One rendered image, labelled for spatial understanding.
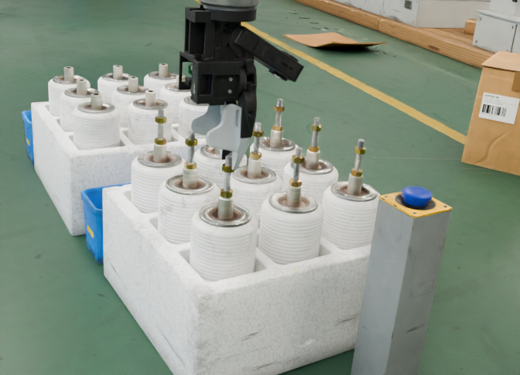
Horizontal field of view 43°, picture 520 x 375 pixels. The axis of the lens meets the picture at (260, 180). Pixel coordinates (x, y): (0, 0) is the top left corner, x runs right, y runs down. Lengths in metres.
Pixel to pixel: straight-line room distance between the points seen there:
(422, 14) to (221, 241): 3.37
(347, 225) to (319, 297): 0.12
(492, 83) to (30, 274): 1.36
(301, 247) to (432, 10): 3.32
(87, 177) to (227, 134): 0.57
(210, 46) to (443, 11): 3.48
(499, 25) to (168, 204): 2.78
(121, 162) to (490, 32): 2.58
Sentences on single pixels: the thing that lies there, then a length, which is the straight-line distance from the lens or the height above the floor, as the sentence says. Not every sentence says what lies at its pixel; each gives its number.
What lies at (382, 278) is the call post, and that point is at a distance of 0.93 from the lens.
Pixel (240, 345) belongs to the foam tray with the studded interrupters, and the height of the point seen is 0.08.
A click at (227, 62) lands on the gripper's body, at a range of 0.83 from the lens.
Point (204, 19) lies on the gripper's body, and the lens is 0.83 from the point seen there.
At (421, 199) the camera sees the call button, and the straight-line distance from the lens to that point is 0.89.
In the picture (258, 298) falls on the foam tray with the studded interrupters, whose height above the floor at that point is 0.15.
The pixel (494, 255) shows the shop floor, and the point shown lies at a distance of 1.54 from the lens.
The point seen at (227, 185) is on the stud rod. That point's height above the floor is 0.30.
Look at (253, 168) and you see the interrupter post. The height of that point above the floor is 0.27.
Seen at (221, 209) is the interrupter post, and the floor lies 0.26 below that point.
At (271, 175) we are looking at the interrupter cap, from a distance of 1.10.
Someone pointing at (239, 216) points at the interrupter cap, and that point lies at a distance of 0.94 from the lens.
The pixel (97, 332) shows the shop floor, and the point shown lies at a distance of 1.14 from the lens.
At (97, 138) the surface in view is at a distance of 1.39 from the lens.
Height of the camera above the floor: 0.66
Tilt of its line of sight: 22 degrees down
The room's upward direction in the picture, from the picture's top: 5 degrees clockwise
